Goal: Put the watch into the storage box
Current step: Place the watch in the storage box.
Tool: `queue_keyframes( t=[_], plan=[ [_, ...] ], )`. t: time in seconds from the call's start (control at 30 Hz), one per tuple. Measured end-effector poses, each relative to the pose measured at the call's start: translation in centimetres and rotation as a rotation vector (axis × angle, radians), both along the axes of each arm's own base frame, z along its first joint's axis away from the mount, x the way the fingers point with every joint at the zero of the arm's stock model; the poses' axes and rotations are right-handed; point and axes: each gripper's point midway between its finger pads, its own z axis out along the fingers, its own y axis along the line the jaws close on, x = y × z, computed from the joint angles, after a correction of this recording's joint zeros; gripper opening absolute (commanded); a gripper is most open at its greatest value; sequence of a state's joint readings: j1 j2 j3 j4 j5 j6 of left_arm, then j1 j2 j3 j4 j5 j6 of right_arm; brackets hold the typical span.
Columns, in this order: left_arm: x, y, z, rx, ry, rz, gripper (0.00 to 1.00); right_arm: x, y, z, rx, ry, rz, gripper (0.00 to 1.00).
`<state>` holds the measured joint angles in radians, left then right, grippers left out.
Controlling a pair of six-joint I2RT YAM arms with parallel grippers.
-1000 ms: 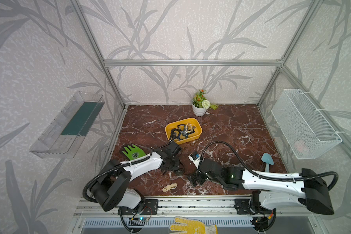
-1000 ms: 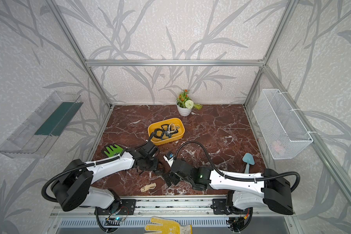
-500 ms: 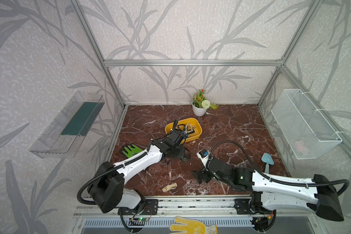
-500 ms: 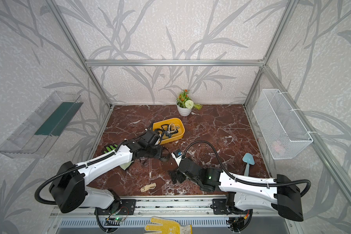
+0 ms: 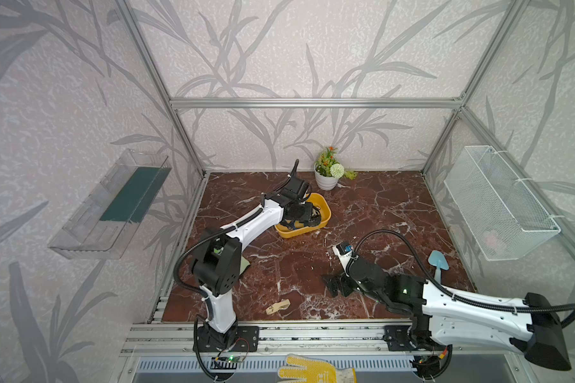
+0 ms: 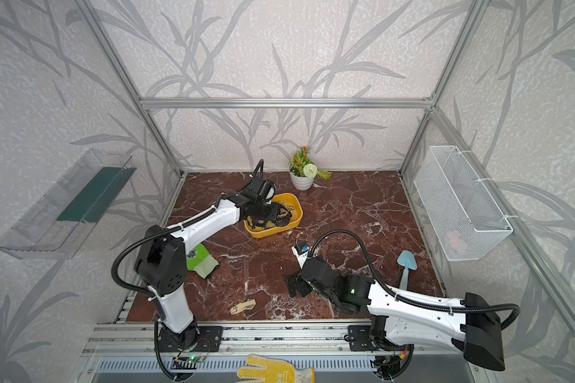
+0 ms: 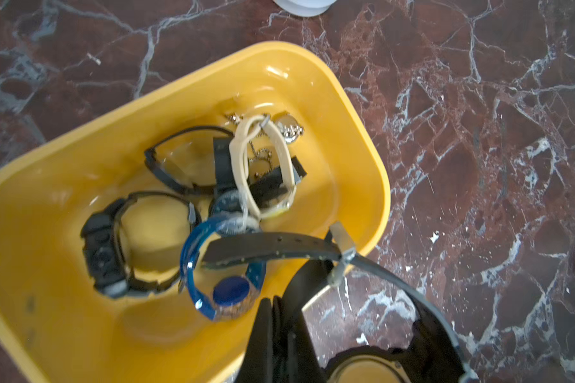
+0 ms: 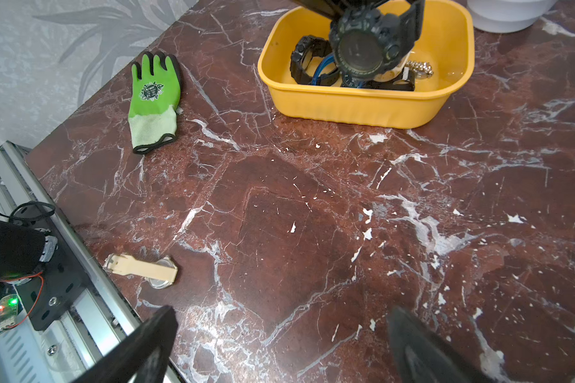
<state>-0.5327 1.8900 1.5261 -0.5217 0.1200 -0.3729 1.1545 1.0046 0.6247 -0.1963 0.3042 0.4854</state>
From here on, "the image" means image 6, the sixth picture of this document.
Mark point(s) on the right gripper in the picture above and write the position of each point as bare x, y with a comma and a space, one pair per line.
297, 280

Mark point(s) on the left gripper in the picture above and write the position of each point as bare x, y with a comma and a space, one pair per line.
274, 214

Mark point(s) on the yellow plastic storage box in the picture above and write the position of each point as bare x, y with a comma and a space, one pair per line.
287, 199

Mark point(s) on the cream strap watch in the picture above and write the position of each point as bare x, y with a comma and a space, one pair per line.
244, 306

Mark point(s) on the black chunky watch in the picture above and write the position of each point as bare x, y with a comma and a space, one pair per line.
280, 215

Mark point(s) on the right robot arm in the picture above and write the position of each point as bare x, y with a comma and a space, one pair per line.
401, 319

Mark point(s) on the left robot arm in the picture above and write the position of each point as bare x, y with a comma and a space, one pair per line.
162, 255

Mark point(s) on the potted artificial plant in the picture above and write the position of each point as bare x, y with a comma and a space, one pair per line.
303, 170

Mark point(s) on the green work glove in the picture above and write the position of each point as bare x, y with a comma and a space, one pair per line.
200, 261

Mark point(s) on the teal garden trowel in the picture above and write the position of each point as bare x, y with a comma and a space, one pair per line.
408, 263

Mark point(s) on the yellow dotted work glove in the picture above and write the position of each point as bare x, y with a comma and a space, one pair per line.
267, 370

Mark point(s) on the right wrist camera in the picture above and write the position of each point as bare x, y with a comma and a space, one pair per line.
300, 251

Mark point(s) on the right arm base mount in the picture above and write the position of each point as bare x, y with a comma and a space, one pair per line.
360, 339

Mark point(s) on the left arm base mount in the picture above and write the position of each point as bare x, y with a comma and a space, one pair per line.
200, 339

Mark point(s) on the white wire basket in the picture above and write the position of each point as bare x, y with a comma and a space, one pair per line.
466, 219

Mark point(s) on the aluminium front rail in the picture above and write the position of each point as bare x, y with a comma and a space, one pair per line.
291, 337

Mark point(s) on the clear acrylic wall shelf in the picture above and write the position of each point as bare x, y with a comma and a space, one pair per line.
60, 222

